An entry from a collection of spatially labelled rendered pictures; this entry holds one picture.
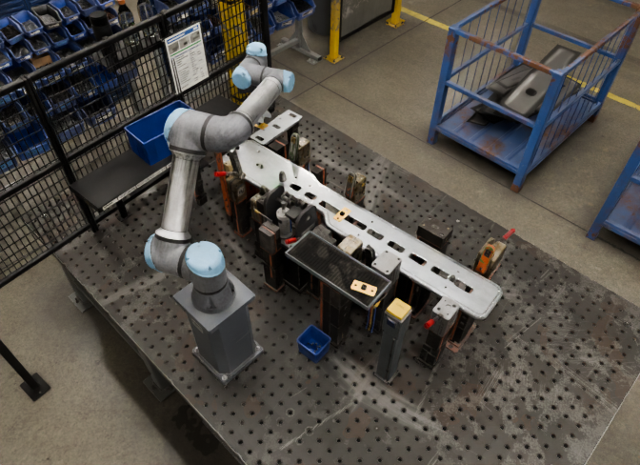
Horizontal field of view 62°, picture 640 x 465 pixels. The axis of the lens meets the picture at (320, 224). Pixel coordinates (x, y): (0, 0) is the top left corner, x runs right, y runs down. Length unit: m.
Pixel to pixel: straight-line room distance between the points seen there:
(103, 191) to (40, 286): 1.29
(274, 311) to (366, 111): 2.56
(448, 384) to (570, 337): 0.57
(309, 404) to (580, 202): 2.65
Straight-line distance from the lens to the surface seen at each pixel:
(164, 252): 1.79
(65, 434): 3.10
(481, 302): 2.08
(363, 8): 5.30
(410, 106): 4.64
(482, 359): 2.31
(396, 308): 1.81
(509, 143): 4.18
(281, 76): 1.98
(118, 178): 2.54
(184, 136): 1.73
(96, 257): 2.70
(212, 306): 1.87
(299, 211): 2.07
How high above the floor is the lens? 2.66
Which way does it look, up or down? 48 degrees down
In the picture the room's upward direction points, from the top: straight up
